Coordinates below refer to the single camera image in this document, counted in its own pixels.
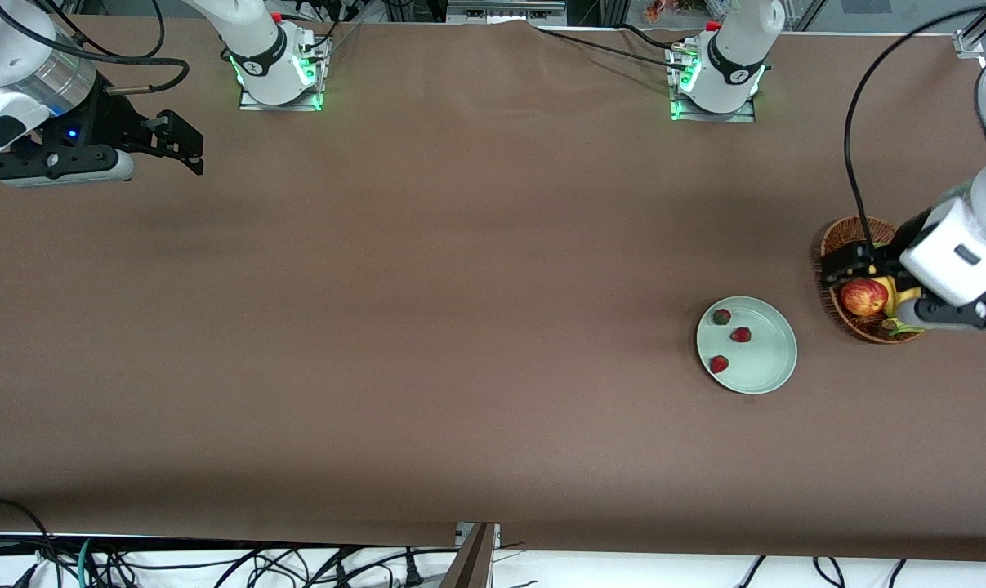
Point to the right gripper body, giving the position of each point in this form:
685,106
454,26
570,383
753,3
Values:
113,121

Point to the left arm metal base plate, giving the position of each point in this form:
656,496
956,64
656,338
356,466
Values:
742,117

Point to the brown table leg post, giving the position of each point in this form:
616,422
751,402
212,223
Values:
472,563

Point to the all red strawberry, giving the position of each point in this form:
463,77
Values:
719,363

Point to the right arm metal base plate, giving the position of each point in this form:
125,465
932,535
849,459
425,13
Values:
247,104

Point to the red apple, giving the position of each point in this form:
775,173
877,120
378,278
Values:
863,297

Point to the brown wicker basket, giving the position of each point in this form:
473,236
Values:
848,233

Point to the brown table cover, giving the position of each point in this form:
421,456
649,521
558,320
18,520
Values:
492,327

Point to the red strawberry with green cap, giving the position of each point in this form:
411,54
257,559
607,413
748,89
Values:
740,334
721,316

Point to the pale green round plate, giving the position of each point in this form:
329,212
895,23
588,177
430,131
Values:
766,359

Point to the yellow banana bunch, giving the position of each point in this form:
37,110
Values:
897,294

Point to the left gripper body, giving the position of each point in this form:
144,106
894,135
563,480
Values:
885,260

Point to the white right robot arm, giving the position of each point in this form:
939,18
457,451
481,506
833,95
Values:
256,49

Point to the aluminium frame profile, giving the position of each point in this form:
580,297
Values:
974,41

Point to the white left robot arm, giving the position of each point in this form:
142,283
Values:
738,49

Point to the grey metal box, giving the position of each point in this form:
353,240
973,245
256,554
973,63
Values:
501,12

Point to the colourful background item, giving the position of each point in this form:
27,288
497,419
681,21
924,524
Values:
672,10

